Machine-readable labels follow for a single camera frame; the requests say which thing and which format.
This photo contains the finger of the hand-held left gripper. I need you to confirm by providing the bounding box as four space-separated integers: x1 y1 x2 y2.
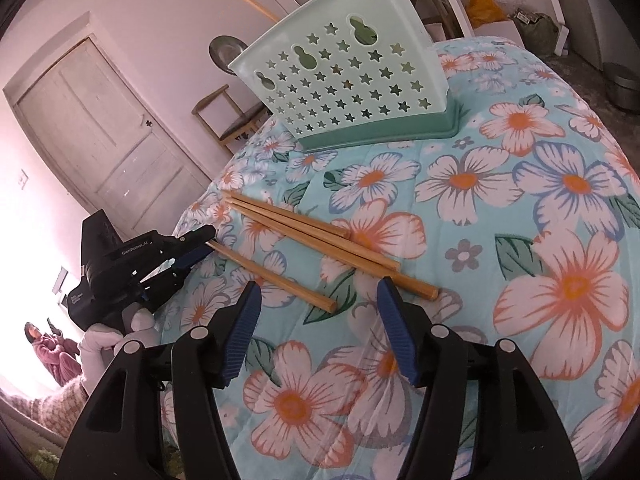
160 224 217 267
141 262 193 308

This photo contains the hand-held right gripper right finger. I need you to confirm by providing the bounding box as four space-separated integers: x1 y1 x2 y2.
376 276 583 480

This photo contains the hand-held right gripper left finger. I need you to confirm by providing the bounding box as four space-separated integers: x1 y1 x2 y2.
56 282 263 480

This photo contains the wooden chopstick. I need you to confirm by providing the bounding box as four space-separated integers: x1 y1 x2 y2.
240 209 440 301
221 190 352 239
225 199 401 272
207 240 337 312
234 0 282 23

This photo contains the green star-cutout utensil holder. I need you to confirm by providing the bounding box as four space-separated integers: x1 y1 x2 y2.
228 0 461 152

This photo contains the person's left forearm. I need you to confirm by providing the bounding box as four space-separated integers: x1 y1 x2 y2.
42 377 93 436

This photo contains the person's left hand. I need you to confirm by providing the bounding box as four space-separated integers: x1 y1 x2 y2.
80 307 157 391

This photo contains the floral blue blanket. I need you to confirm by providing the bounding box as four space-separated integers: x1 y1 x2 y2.
155 35 640 480

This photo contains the white panel door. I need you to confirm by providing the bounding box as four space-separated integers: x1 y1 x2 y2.
2 10 213 226

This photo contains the wooden chair with dark seat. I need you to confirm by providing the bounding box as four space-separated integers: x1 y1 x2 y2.
192 84 273 153

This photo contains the white cardboard box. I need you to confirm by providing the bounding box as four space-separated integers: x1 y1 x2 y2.
475 19 526 46

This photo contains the green sack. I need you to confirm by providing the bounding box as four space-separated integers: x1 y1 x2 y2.
512 9 561 56

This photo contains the white desk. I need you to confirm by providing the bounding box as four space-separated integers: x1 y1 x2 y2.
395 0 476 41

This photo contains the grey rice cooker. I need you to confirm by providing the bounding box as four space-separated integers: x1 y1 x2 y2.
602 62 640 111

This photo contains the yellow plastic bag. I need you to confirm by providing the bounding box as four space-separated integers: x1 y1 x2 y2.
466 0 511 28

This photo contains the white board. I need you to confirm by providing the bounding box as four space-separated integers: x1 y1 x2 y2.
546 0 571 56

